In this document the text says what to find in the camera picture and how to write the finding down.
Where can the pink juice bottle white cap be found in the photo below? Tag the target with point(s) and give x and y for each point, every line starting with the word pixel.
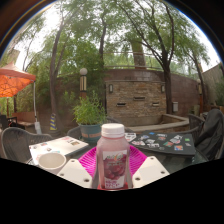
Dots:
pixel 113 156

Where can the dark grey jacket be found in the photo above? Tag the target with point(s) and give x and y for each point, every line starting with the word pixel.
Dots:
pixel 210 133

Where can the white sheet with stickers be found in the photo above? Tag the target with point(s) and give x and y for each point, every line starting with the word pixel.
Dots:
pixel 130 136

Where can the orange canopy tent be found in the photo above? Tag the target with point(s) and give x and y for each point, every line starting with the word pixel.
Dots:
pixel 13 80

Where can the wall lantern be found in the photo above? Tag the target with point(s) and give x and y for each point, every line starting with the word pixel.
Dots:
pixel 111 88
pixel 163 88

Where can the green plant in teal pot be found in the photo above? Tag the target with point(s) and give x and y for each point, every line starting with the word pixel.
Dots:
pixel 90 113

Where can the white cup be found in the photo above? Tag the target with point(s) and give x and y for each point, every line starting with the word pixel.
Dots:
pixel 51 163

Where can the blue yellow striped bollard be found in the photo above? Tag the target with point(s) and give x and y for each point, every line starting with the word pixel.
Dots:
pixel 53 122

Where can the white laptop with stickers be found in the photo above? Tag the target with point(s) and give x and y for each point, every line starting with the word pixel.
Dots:
pixel 56 146

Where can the black laptop with stickers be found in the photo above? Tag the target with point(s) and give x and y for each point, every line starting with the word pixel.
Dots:
pixel 166 143

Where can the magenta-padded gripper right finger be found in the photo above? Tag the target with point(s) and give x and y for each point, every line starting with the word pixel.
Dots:
pixel 150 171

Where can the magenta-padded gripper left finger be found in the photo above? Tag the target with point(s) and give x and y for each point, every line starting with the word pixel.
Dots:
pixel 75 173

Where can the white wall box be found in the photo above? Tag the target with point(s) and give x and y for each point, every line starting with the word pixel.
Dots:
pixel 175 107

